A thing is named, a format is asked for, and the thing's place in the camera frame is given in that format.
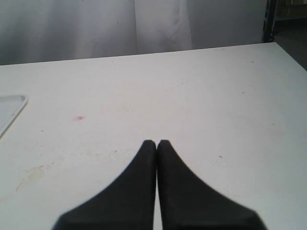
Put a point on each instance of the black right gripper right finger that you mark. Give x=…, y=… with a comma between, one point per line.
x=188, y=203

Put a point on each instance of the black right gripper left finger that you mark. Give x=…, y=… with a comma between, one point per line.
x=126, y=204

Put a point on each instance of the white plastic tray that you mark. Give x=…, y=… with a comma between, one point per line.
x=10, y=107

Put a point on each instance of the white backdrop curtain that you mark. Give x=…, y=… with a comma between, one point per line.
x=52, y=30

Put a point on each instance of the black metal stand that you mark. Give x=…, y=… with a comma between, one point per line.
x=269, y=21

